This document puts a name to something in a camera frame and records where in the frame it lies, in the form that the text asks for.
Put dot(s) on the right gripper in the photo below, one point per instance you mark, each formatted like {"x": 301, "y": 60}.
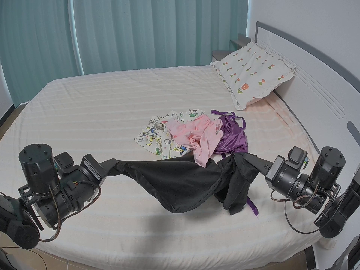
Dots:
{"x": 289, "y": 179}

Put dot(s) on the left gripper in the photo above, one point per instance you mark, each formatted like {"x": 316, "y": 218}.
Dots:
{"x": 84, "y": 179}

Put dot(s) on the black T-shirt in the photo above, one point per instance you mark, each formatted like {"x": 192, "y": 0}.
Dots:
{"x": 180, "y": 184}

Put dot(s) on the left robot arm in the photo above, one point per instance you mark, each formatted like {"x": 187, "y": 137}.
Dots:
{"x": 35, "y": 167}

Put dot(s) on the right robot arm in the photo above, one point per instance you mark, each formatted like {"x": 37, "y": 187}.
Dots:
{"x": 329, "y": 167}

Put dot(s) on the bed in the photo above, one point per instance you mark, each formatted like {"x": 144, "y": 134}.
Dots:
{"x": 112, "y": 108}

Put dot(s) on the purple satin garment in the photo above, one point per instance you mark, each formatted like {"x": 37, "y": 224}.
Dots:
{"x": 233, "y": 139}

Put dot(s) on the white printed pyjama garment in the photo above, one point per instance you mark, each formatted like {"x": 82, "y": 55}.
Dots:
{"x": 152, "y": 145}

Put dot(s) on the pink garment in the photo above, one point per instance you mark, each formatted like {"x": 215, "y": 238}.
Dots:
{"x": 208, "y": 139}

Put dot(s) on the white printed pillow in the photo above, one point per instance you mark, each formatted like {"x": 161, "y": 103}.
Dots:
{"x": 253, "y": 72}

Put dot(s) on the grey bedside table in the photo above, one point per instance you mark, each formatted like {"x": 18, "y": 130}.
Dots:
{"x": 222, "y": 54}

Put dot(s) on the blue-green curtain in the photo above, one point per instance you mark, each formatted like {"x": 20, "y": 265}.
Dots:
{"x": 157, "y": 24}
{"x": 36, "y": 38}

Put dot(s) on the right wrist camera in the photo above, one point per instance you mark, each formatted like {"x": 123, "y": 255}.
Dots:
{"x": 298, "y": 155}

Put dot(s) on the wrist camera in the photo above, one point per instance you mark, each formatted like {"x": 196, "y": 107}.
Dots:
{"x": 298, "y": 155}
{"x": 65, "y": 162}

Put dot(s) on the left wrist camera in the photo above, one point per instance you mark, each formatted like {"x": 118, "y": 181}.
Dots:
{"x": 65, "y": 162}

